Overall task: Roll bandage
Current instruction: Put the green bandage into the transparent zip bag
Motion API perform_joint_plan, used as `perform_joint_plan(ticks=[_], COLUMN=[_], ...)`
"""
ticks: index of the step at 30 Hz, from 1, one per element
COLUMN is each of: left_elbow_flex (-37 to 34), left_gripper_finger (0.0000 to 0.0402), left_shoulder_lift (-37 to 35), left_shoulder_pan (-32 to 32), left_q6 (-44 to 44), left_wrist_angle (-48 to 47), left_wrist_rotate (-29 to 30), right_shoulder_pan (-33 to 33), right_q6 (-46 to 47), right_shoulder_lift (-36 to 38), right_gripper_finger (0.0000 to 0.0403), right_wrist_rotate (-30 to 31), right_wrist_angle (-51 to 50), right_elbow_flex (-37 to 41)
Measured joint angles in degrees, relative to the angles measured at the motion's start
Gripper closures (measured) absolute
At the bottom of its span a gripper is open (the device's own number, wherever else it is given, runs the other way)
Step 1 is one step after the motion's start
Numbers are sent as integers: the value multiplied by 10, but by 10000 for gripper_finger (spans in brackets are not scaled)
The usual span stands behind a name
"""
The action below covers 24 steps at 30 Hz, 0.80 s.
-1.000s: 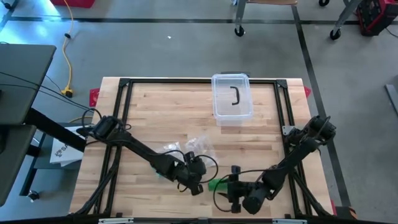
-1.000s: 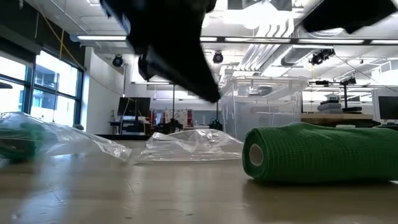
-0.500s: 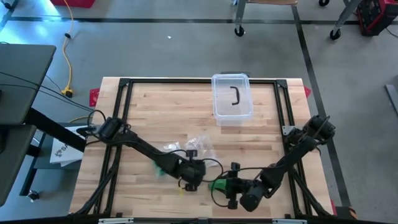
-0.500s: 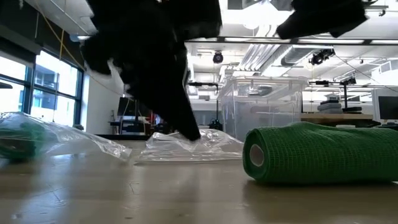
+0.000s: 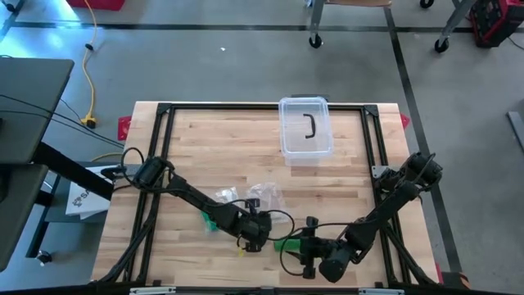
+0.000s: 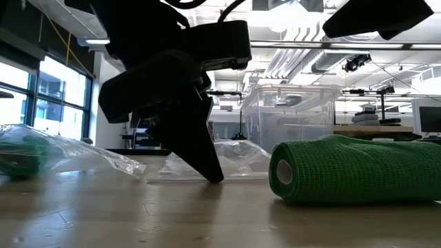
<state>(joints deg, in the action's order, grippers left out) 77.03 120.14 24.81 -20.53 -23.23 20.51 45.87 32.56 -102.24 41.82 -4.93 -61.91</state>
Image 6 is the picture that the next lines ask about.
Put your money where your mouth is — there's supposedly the white tube ceiling light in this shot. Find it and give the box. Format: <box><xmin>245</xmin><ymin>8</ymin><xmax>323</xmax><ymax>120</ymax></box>
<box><xmin>409</xmin><ymin>43</ymin><xmax>441</xmax><ymax>50</ymax></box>
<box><xmin>77</xmin><ymin>38</ymin><xmax>111</xmax><ymax>48</ymax></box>
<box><xmin>329</xmin><ymin>42</ymin><xmax>404</xmax><ymax>50</ymax></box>

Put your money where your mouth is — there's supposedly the green bandage strip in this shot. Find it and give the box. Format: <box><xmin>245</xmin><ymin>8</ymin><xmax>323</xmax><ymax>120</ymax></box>
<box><xmin>267</xmin><ymin>134</ymin><xmax>441</xmax><ymax>205</ymax></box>

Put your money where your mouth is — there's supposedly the black pipe frame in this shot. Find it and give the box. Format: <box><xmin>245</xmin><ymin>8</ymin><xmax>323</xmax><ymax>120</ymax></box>
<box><xmin>342</xmin><ymin>88</ymin><xmax>402</xmax><ymax>125</ymax></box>
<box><xmin>206</xmin><ymin>90</ymin><xmax>244</xmax><ymax>141</ymax></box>

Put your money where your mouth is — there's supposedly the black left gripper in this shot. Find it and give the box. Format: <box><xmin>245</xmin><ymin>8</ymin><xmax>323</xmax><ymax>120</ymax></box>
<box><xmin>91</xmin><ymin>0</ymin><xmax>252</xmax><ymax>184</ymax></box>

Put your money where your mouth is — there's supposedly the stack of grey boxes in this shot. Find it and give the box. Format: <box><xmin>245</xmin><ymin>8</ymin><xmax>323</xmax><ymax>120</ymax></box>
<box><xmin>351</xmin><ymin>110</ymin><xmax>380</xmax><ymax>127</ymax></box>

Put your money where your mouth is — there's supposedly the clear plastic container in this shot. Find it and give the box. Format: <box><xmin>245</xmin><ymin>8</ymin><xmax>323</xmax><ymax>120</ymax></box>
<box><xmin>240</xmin><ymin>83</ymin><xmax>343</xmax><ymax>154</ymax></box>

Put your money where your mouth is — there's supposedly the wooden background table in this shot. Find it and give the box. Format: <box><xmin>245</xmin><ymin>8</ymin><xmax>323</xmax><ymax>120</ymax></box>
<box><xmin>332</xmin><ymin>124</ymin><xmax>414</xmax><ymax>141</ymax></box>

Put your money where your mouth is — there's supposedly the black ceiling camera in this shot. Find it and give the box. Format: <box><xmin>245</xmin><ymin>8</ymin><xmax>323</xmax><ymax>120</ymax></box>
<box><xmin>342</xmin><ymin>54</ymin><xmax>372</xmax><ymax>72</ymax></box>

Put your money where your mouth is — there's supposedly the black computer monitor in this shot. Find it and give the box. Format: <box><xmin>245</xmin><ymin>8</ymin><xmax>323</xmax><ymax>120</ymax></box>
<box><xmin>418</xmin><ymin>105</ymin><xmax>441</xmax><ymax>134</ymax></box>

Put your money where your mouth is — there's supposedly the silver ribbed air duct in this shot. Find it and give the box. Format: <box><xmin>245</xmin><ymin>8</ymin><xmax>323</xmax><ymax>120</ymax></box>
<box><xmin>261</xmin><ymin>25</ymin><xmax>373</xmax><ymax>83</ymax></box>

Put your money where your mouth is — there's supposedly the clear zip bag white label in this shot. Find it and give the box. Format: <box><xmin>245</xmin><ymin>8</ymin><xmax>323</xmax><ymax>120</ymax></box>
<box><xmin>0</xmin><ymin>123</ymin><xmax>147</xmax><ymax>180</ymax></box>

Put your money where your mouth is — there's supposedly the yellow hanging rope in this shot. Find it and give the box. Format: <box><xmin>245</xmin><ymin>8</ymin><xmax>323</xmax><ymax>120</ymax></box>
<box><xmin>37</xmin><ymin>0</ymin><xmax>96</xmax><ymax>79</ymax></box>

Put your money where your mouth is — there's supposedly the clear plastic zip bag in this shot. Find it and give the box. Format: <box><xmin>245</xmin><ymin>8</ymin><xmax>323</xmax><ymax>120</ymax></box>
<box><xmin>147</xmin><ymin>138</ymin><xmax>272</xmax><ymax>183</ymax></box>

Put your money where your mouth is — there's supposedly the green bandage with white core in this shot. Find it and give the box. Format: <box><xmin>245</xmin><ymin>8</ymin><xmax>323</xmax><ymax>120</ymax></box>
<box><xmin>0</xmin><ymin>134</ymin><xmax>52</xmax><ymax>180</ymax></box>

